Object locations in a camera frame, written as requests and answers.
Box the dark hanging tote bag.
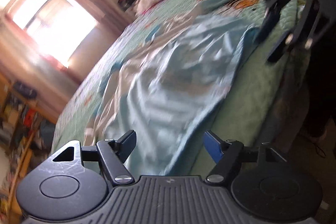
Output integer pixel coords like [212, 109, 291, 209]
[13, 81, 37, 100]

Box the pink left curtain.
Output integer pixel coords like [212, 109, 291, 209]
[1, 15, 79, 120]

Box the light blue white jacket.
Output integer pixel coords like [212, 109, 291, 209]
[84, 0, 258, 176]

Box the green quilted bee bedspread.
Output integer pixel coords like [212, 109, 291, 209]
[51, 0, 305, 177]

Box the wooden bookshelf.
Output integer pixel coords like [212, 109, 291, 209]
[1, 75, 58, 223]

